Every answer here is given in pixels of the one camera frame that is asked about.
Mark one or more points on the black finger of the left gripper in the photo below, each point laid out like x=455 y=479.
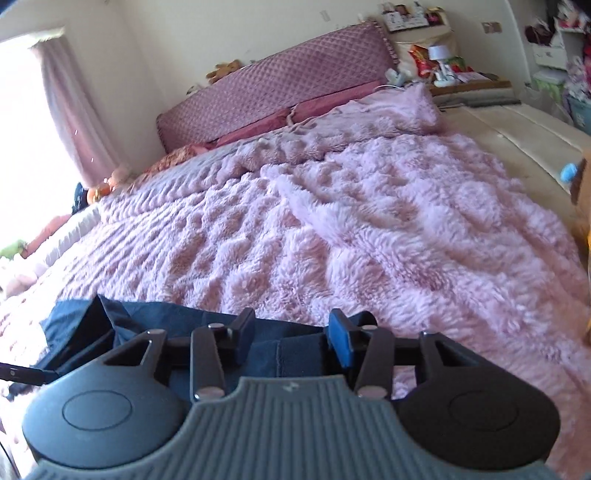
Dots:
x=26 y=375

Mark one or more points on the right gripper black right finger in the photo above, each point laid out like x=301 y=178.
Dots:
x=368 y=353

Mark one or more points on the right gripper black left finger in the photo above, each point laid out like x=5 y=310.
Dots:
x=206 y=351

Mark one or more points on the pink fluffy blanket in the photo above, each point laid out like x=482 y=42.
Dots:
x=376 y=206

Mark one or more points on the orange plush toy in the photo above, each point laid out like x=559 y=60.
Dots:
x=96 y=193

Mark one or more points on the pink window curtain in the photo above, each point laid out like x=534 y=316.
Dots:
x=73 y=111

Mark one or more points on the large brown plush bear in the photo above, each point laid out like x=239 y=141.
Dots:
x=577 y=177

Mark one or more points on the small brown teddy bear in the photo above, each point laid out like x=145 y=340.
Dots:
x=222 y=70

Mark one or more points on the wooden bedside table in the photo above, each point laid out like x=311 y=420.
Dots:
x=475 y=94

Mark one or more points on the red snack bag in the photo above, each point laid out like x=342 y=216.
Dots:
x=426 y=67

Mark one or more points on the mauve quilted headboard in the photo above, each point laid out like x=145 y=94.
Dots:
x=333 y=62

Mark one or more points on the white bedside lamp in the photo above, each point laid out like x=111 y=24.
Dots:
x=444 y=75

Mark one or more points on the desk calendar organizer shelf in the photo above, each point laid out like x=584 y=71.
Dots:
x=401 y=17

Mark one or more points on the open white wardrobe shelving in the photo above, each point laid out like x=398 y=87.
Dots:
x=560 y=43

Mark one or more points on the brass wall socket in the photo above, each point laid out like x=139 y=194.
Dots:
x=492 y=27

